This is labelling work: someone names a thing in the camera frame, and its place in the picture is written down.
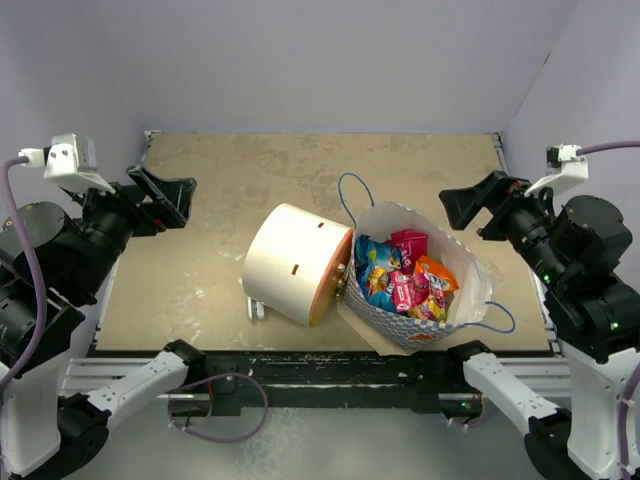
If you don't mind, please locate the magenta red snack bag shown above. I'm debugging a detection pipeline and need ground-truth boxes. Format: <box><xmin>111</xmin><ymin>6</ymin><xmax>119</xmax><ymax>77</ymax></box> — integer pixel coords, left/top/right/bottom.
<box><xmin>391</xmin><ymin>229</ymin><xmax>428</xmax><ymax>274</ymax></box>

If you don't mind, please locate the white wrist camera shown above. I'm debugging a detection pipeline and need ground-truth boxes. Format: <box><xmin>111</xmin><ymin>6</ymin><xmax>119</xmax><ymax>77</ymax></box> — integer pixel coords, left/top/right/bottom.
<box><xmin>18</xmin><ymin>133</ymin><xmax>115</xmax><ymax>194</ymax></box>
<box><xmin>525</xmin><ymin>144</ymin><xmax>589</xmax><ymax>197</ymax></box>

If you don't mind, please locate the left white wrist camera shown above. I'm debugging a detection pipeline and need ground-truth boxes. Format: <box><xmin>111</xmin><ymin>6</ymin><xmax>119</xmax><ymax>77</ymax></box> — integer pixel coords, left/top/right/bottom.
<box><xmin>18</xmin><ymin>133</ymin><xmax>115</xmax><ymax>194</ymax></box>

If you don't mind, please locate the orange snack bag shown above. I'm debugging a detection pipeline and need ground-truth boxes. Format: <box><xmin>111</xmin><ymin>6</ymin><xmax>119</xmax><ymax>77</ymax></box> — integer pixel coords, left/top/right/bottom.
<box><xmin>414</xmin><ymin>255</ymin><xmax>459</xmax><ymax>296</ymax></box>

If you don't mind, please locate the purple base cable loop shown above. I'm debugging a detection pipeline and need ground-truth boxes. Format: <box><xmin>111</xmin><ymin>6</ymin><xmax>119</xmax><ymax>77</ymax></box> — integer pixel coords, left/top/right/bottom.
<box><xmin>167</xmin><ymin>372</ymin><xmax>270</xmax><ymax>444</ymax></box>

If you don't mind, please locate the aluminium frame rail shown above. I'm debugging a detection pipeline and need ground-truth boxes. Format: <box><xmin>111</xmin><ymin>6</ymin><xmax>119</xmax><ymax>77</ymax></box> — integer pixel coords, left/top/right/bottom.
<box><xmin>61</xmin><ymin>358</ymin><xmax>570</xmax><ymax>398</ymax></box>

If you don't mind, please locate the blue snack bag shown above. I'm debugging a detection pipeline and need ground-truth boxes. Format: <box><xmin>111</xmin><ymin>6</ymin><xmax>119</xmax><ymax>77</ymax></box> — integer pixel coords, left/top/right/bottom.
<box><xmin>354</xmin><ymin>235</ymin><xmax>401</xmax><ymax>313</ymax></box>

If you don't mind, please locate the blue checkered paper bag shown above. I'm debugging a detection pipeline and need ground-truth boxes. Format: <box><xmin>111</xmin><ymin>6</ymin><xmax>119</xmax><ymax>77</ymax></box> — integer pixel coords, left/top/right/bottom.
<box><xmin>344</xmin><ymin>200</ymin><xmax>496</xmax><ymax>353</ymax></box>

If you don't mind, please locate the white cylindrical container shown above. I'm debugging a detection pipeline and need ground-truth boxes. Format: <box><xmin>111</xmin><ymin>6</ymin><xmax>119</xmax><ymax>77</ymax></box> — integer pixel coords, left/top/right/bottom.
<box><xmin>242</xmin><ymin>203</ymin><xmax>354</xmax><ymax>327</ymax></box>

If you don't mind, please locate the pink candy bag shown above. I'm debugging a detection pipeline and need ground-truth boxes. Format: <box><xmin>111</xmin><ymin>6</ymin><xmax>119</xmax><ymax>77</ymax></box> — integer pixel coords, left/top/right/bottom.
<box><xmin>390</xmin><ymin>270</ymin><xmax>430</xmax><ymax>314</ymax></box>

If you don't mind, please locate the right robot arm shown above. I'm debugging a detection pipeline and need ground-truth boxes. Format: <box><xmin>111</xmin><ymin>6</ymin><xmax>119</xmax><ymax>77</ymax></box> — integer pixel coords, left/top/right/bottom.
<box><xmin>439</xmin><ymin>171</ymin><xmax>639</xmax><ymax>479</ymax></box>

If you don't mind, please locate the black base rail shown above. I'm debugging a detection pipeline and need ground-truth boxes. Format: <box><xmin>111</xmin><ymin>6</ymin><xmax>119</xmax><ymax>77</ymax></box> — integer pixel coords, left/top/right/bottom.
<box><xmin>87</xmin><ymin>349</ymin><xmax>556</xmax><ymax>416</ymax></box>

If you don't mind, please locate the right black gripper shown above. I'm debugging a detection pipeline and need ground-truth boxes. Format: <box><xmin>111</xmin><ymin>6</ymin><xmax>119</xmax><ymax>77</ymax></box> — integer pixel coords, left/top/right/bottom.
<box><xmin>440</xmin><ymin>166</ymin><xmax>569</xmax><ymax>285</ymax></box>

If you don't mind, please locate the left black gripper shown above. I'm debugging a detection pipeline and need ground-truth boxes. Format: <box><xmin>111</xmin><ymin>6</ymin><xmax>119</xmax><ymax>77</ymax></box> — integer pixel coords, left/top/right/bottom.
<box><xmin>68</xmin><ymin>162</ymin><xmax>198</xmax><ymax>296</ymax></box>

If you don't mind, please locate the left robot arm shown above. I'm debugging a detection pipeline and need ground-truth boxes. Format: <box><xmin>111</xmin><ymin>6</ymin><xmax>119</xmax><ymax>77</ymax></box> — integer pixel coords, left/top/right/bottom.
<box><xmin>1</xmin><ymin>166</ymin><xmax>206</xmax><ymax>479</ymax></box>

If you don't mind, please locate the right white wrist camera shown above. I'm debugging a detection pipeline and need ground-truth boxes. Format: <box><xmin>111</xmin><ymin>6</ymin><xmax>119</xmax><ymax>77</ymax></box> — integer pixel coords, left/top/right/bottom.
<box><xmin>525</xmin><ymin>144</ymin><xmax>589</xmax><ymax>197</ymax></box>

